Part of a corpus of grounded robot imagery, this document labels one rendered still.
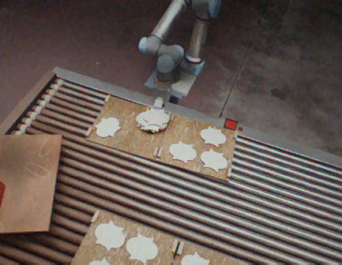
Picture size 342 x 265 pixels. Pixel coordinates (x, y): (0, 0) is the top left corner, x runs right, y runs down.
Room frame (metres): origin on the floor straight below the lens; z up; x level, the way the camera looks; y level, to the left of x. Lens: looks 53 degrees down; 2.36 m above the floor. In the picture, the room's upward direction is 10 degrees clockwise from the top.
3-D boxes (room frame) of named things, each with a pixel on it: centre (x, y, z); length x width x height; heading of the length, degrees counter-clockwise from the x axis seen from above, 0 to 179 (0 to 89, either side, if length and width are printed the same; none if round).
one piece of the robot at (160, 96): (1.07, 0.10, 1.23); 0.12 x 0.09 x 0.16; 174
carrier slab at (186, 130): (1.01, -0.16, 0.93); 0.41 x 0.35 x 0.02; 84
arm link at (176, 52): (1.20, 0.08, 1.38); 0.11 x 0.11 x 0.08; 73
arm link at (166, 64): (1.10, 0.09, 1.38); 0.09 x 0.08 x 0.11; 163
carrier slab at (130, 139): (1.06, 0.25, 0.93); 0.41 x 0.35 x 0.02; 83
